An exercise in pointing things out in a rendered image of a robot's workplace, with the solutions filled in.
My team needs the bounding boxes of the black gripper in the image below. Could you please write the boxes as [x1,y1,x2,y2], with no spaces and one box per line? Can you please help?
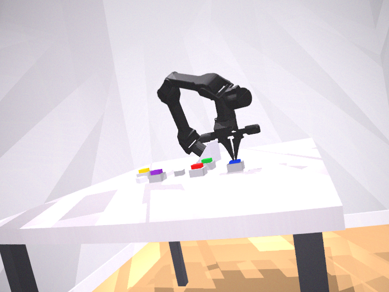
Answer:
[200,110,261,161]

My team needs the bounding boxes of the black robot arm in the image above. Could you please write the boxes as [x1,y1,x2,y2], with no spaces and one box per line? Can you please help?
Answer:
[157,72,252,157]

